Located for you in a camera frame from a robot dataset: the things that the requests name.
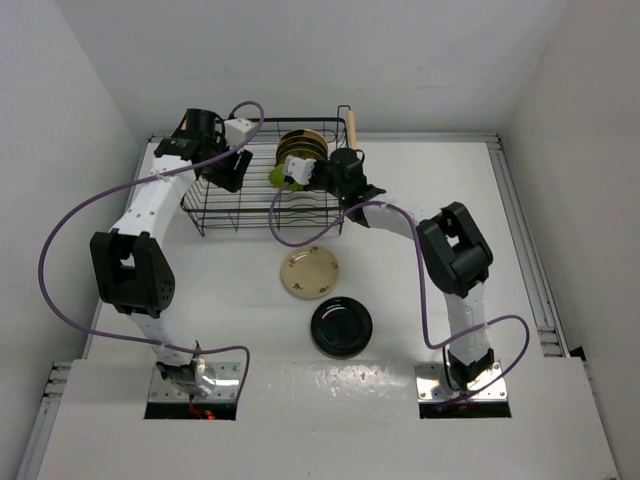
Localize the brown yellow patterned plate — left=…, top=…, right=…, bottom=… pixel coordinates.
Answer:
left=275, top=144, right=328, bottom=166
left=279, top=129, right=328, bottom=148

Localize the lime green plate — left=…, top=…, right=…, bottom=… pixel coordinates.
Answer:
left=268, top=165, right=304, bottom=191

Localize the beige plate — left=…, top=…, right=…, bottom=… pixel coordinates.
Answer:
left=280, top=245, right=340, bottom=300

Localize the blue floral celadon plate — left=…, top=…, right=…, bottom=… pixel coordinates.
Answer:
left=276, top=136, right=328, bottom=157

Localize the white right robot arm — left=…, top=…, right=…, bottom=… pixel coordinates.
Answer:
left=286, top=148, right=494, bottom=390

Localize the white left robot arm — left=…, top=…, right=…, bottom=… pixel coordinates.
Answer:
left=90, top=109, right=256, bottom=399

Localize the black glossy plate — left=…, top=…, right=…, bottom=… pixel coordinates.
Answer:
left=310, top=296, right=373, bottom=360

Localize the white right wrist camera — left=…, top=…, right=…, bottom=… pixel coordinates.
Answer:
left=283, top=155, right=316, bottom=187

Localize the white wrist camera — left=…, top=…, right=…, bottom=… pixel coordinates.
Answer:
left=224, top=118, right=255, bottom=148
left=283, top=155, right=316, bottom=187

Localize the black wire dish rack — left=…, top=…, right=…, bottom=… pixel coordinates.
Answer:
left=181, top=105, right=351, bottom=236

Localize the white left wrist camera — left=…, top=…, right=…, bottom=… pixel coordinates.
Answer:
left=224, top=118, right=255, bottom=148

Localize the right wooden rack handle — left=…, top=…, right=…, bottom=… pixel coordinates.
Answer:
left=346, top=109, right=358, bottom=150

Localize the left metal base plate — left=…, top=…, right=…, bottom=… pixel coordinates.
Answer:
left=148, top=360, right=240, bottom=403

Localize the metal base plate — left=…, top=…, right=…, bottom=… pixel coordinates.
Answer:
left=415, top=362, right=508, bottom=403
left=148, top=360, right=240, bottom=403

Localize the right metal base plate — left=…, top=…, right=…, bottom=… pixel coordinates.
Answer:
left=415, top=362, right=508, bottom=403

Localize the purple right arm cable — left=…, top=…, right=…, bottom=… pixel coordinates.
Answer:
left=268, top=182, right=531, bottom=404

